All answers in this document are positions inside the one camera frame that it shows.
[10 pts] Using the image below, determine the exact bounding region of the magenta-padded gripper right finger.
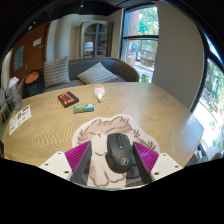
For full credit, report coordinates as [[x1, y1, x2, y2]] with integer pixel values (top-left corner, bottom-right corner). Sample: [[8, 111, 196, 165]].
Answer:
[[131, 141, 183, 185]]

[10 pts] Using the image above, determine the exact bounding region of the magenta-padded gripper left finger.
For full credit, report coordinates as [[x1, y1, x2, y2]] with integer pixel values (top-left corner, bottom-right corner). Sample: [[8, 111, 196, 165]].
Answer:
[[39, 140, 93, 185]]

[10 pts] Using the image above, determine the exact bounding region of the black computer mouse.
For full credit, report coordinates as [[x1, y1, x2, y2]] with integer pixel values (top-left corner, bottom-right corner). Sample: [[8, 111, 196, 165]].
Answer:
[[104, 132, 134, 174]]

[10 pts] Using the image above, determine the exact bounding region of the cat-shaped mouse pad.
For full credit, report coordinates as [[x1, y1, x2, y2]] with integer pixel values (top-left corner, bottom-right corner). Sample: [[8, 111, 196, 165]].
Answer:
[[71, 114, 161, 188]]

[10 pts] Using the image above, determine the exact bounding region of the white sticker sheet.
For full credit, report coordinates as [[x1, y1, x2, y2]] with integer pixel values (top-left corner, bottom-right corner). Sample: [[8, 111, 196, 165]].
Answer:
[[8, 104, 33, 136]]

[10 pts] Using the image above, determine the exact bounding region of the green and white pack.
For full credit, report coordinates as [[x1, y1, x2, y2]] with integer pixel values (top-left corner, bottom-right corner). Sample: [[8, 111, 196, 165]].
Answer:
[[72, 102, 95, 114]]

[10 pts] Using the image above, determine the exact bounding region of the black box with red print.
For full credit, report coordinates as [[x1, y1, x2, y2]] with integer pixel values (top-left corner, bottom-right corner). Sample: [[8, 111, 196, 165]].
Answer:
[[57, 90, 80, 108]]

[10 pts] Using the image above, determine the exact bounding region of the black-framed window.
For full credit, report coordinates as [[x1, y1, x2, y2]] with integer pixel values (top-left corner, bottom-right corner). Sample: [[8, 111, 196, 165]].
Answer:
[[119, 5, 160, 84], [191, 33, 224, 161]]

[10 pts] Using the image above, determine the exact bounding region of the small white tube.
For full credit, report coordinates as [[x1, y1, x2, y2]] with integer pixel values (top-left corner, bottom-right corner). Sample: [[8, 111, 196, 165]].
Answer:
[[93, 84, 106, 102]]

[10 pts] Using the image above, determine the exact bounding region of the black bag with orange top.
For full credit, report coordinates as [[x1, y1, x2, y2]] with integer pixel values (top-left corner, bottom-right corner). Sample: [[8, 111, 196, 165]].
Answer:
[[24, 70, 45, 98]]

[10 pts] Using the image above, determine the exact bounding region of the striped square cushion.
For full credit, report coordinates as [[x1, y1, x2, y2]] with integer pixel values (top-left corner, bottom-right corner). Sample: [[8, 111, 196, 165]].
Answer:
[[43, 55, 71, 89]]

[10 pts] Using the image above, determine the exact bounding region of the striped flat cushion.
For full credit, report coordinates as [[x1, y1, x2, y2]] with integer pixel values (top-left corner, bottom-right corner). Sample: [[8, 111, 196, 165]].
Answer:
[[76, 61, 119, 86]]

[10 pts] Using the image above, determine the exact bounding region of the grey curved sofa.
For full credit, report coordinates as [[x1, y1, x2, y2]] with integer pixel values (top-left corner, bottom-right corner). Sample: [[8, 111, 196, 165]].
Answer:
[[33, 57, 140, 94]]

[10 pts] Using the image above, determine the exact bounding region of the brown wooden door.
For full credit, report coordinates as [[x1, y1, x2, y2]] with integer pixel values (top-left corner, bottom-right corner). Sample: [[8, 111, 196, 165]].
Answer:
[[9, 21, 52, 84]]

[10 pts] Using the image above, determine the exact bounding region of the blue poster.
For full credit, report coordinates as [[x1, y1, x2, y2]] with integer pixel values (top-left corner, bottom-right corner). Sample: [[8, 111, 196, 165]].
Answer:
[[13, 44, 26, 73]]

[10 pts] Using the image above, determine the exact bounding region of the small white door sign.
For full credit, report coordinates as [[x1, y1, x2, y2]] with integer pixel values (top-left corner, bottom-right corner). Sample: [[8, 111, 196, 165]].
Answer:
[[32, 37, 43, 48]]

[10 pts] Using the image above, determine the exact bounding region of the arched glass-door cabinet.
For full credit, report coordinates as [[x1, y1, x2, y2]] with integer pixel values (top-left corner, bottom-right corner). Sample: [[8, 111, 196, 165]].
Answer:
[[79, 19, 114, 60]]

